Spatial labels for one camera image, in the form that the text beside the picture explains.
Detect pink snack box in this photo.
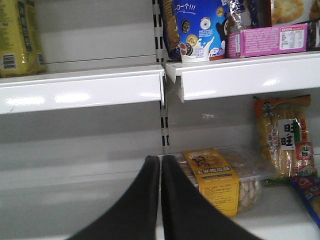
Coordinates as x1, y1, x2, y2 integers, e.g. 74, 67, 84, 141
227, 23, 308, 58

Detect white metal shelving unit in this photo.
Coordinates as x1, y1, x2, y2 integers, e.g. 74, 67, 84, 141
0, 0, 320, 240

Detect orange rice cracker bag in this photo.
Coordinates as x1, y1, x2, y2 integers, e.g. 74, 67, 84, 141
253, 95, 318, 184

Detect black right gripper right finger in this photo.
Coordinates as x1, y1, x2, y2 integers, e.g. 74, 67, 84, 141
161, 155, 258, 240

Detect yellow pear drink carton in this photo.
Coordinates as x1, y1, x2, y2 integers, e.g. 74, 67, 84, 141
0, 0, 47, 78

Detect clear box yellow sleeve biscuits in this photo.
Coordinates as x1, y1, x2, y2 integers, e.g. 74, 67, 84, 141
170, 145, 276, 217

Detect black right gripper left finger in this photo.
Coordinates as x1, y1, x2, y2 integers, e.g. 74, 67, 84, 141
69, 156, 160, 240

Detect blue red cracker bag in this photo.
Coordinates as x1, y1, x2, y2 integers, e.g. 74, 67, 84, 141
290, 175, 320, 228

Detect blue cookie cup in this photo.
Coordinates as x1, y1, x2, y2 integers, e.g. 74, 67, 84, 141
172, 0, 230, 63

